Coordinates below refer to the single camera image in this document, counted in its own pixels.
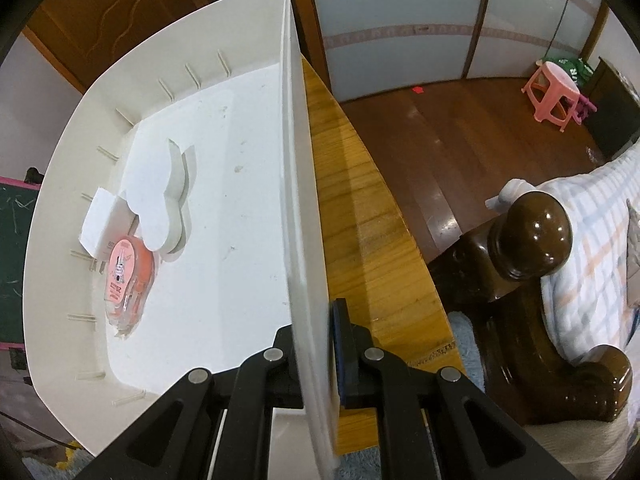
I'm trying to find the small magenta stool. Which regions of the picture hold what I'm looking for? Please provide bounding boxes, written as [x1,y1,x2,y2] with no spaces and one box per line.
[572,95,598,126]

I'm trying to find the dark wooden cabinet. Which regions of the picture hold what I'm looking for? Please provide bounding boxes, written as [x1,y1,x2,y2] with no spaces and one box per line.
[582,57,640,161]

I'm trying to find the green chalkboard with pink frame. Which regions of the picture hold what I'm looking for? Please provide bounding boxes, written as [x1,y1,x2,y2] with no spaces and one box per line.
[0,176,43,351]

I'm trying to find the black cable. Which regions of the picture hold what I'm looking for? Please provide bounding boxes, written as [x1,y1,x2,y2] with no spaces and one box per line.
[0,410,76,448]

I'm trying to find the brown wooden door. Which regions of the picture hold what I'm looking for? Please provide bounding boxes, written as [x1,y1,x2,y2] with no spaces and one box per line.
[22,0,201,93]

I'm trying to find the pink plastic stool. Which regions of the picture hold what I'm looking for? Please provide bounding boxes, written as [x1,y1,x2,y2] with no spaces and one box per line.
[521,61,581,133]

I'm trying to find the sliding door wardrobe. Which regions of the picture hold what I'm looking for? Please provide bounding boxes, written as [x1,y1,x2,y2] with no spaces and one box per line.
[305,0,611,103]

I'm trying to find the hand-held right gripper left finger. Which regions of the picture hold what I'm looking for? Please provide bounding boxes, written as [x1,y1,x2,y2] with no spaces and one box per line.
[65,324,306,480]

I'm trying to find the cream bed sheet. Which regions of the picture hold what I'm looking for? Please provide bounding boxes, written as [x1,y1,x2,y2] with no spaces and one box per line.
[520,400,638,480]

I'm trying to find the pink correction tape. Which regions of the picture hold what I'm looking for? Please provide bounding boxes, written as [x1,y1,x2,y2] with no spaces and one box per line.
[104,234,162,341]

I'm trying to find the white plastic bin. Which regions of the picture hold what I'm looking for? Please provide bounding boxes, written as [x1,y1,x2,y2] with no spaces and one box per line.
[21,0,346,480]

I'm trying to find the checked blanket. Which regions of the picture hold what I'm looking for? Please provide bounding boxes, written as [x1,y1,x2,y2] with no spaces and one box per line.
[537,142,640,376]

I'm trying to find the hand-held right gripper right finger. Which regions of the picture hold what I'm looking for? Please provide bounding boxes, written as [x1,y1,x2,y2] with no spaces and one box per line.
[330,298,576,480]

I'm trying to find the white cloud-shaped block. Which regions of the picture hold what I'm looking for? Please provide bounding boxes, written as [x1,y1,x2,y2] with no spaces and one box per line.
[122,138,197,253]

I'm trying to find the green bag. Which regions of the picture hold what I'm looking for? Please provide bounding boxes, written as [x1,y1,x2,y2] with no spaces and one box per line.
[547,55,598,88]

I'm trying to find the white cloth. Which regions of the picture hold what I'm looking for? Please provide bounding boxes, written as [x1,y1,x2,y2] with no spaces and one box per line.
[485,178,538,213]

